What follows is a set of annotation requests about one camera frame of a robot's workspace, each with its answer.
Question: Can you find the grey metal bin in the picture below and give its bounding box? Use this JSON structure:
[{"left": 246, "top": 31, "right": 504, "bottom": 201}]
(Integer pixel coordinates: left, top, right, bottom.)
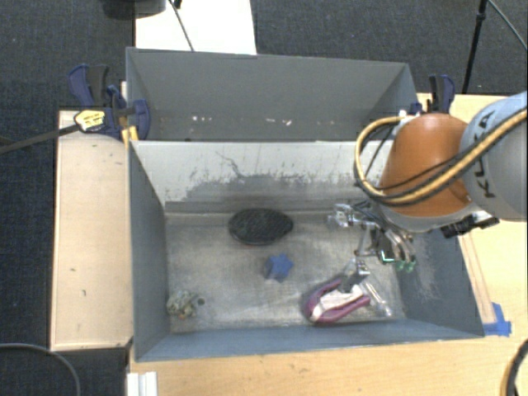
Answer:
[{"left": 125, "top": 46, "right": 486, "bottom": 363}]

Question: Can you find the grey-green toy turtle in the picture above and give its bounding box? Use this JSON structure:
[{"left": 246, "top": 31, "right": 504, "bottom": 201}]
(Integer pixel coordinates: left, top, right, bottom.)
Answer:
[{"left": 166, "top": 289, "right": 206, "bottom": 319}]

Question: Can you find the pale wood board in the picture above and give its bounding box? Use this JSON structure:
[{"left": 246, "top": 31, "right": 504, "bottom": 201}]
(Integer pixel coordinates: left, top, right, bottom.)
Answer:
[{"left": 49, "top": 109, "right": 135, "bottom": 352}]

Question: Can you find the blue star-shaped block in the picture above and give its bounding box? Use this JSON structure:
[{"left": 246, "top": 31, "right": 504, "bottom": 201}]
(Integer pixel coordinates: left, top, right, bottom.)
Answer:
[{"left": 262, "top": 252, "right": 295, "bottom": 284}]

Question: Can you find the purple and white curved object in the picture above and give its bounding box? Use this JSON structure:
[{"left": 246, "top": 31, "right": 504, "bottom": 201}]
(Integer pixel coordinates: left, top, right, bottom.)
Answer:
[{"left": 299, "top": 274, "right": 372, "bottom": 327}]

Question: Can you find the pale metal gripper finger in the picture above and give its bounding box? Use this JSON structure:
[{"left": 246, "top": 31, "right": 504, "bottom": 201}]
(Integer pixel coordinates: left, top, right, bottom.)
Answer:
[
  {"left": 352, "top": 257, "right": 393, "bottom": 319},
  {"left": 327, "top": 203, "right": 359, "bottom": 232}
]

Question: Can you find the black oval brush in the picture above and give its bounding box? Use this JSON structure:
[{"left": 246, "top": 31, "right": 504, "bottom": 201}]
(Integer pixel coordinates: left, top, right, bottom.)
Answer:
[{"left": 228, "top": 207, "right": 295, "bottom": 247}]

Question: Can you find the black cylinder on white bracket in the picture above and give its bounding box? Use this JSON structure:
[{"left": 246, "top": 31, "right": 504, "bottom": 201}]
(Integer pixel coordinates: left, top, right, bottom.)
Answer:
[{"left": 439, "top": 214, "right": 501, "bottom": 239}]

